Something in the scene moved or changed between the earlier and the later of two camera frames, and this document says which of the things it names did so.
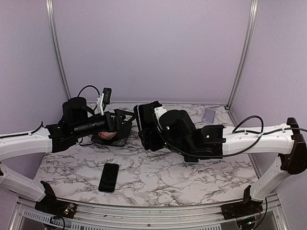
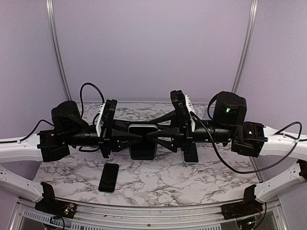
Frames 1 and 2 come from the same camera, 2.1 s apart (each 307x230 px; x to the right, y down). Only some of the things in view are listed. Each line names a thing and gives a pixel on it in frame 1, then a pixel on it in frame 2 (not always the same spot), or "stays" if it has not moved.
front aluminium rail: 89,216 stays
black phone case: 147,120 to 145,149
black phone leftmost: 109,178 stays
